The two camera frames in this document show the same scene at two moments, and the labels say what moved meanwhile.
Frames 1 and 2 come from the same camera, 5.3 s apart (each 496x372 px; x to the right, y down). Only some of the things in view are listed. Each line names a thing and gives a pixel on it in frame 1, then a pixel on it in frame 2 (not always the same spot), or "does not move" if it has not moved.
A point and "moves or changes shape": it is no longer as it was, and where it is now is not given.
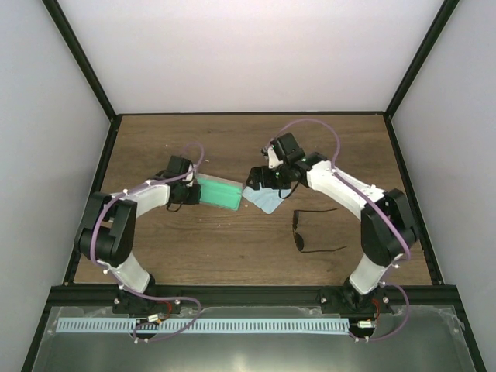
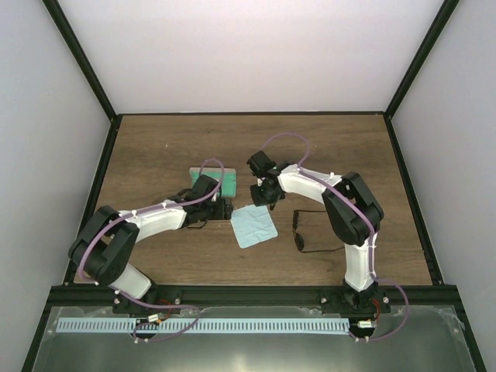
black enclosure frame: (437, 294) does not move
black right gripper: (256, 172) to (260, 201)
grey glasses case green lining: (219, 192) moves or changes shape
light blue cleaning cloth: (267, 198) moves or changes shape
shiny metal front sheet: (436, 342) does not move
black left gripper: (195, 198) to (225, 210)
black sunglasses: (297, 238) does not move
